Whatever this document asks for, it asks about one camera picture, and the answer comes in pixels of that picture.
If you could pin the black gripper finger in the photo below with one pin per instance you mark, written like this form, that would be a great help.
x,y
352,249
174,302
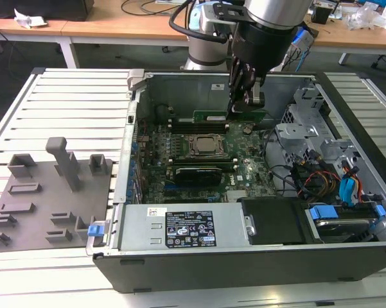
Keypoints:
x,y
257,93
237,86

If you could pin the green RAM stick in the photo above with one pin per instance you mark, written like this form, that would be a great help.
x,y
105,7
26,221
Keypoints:
x,y
208,117

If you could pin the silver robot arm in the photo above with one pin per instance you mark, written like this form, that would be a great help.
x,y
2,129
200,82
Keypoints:
x,y
202,48

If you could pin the RAM slot with white clips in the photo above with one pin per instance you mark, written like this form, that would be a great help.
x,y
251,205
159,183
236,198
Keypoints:
x,y
176,121
228,166
180,127
199,159

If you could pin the silver coin battery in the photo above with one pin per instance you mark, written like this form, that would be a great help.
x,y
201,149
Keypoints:
x,y
248,130

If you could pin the silver metal drive cage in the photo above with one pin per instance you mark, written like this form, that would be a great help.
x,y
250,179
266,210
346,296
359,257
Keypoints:
x,y
295,131

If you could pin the green motherboard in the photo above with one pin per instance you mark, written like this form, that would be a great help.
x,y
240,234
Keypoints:
x,y
244,154

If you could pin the silver CPU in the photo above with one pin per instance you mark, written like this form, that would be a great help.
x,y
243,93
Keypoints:
x,y
206,143

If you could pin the small black device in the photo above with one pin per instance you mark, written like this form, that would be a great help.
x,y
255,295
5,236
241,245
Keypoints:
x,y
322,14

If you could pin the black graphics card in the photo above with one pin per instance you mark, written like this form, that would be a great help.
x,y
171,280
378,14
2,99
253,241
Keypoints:
x,y
199,176

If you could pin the silver chipset heatsink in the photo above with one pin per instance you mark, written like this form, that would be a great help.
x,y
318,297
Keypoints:
x,y
241,197

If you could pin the clear plastic bag pile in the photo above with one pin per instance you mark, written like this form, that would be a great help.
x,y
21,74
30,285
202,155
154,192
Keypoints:
x,y
366,16

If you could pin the blue card retention clip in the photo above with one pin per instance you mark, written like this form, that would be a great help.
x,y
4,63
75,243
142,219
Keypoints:
x,y
134,148
128,194
130,185
132,164
131,174

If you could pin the wooden desk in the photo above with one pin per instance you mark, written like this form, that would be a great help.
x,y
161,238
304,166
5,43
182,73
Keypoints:
x,y
122,27
6,28

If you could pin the black plastic shroud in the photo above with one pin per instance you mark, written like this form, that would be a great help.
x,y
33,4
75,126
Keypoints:
x,y
273,221

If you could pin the blue disk carrier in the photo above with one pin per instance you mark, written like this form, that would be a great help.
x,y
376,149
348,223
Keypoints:
x,y
322,213

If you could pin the silver hard disk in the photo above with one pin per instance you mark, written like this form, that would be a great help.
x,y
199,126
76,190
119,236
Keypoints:
x,y
340,224

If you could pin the grey power supply unit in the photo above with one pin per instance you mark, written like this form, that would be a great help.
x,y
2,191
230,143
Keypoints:
x,y
141,224

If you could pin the black PC case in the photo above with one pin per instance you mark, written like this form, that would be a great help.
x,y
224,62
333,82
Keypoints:
x,y
212,272

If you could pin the blue case latch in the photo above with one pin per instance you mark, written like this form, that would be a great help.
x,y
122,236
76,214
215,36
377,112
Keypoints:
x,y
95,231

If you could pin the black equipment case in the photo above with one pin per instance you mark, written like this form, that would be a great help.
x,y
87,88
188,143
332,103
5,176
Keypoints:
x,y
41,8

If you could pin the grey parts rack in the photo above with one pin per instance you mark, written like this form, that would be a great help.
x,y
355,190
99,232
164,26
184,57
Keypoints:
x,y
51,192

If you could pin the crumpled white paper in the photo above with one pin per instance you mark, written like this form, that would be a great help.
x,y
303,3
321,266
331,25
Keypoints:
x,y
29,19

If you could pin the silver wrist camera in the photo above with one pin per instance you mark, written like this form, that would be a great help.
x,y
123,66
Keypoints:
x,y
305,40

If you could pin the black bracket wrist camera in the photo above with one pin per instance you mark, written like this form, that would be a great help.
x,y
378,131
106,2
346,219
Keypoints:
x,y
226,11

